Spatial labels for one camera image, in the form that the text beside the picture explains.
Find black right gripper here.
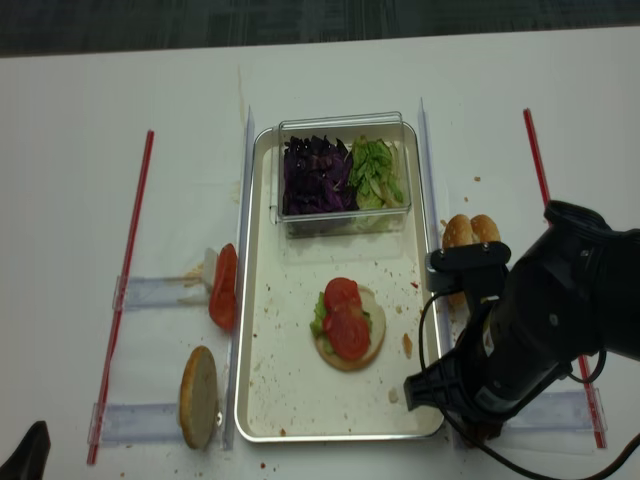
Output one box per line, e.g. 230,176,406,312
404,294,575,424

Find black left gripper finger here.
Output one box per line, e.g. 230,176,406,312
0,420,51,480

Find sliced meat patties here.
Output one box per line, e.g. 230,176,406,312
461,418,503,448

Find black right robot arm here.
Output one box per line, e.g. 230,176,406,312
404,200,639,424

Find lower tomato slice on bun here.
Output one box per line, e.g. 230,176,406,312
323,305,370,361

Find tomato slice on bun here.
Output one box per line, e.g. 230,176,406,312
324,277,362,315
323,305,370,361

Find upper tomato slice on bun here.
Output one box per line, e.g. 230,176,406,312
324,277,362,315

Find lettuce leaf on bun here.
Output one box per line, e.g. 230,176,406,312
310,292,327,338

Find green lettuce in container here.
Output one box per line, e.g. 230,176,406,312
348,136,404,210

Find tomato slices standing left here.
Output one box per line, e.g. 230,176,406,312
208,243,238,332

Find lower right clear track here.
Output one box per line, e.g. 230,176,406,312
504,388,608,433

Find clear track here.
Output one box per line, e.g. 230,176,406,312
87,403,183,446
504,388,608,433
112,276,209,312

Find lower left clear track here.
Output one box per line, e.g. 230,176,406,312
87,403,183,446

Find right sesame bun half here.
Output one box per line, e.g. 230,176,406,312
470,214,501,243

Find sesame bun half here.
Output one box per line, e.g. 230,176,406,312
470,214,501,243
441,214,476,310

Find left sesame bun half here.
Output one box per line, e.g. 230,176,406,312
441,214,476,310

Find bottom bun on tray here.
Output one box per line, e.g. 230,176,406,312
314,285,386,372

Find bun half standing left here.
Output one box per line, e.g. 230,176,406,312
178,345,218,449

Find upper left clear track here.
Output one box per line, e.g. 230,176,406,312
112,276,209,312

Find white metal tray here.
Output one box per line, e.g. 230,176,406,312
235,125,443,443

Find clear plastic salad container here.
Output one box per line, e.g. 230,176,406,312
274,111,412,239

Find shredded purple cabbage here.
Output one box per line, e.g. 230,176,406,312
282,135,359,216

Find white pusher block left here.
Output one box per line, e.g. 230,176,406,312
201,248,219,292

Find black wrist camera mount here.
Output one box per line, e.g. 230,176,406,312
426,242,511,306

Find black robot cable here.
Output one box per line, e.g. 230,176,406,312
417,289,640,480

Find right red rail strip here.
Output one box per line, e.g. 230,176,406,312
523,108,608,449

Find red rail strip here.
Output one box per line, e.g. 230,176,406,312
86,130,155,466
523,108,608,449

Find left clear vertical rail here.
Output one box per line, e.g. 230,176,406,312
221,107,255,451

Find left red rail strip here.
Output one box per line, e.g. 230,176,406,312
86,130,155,466

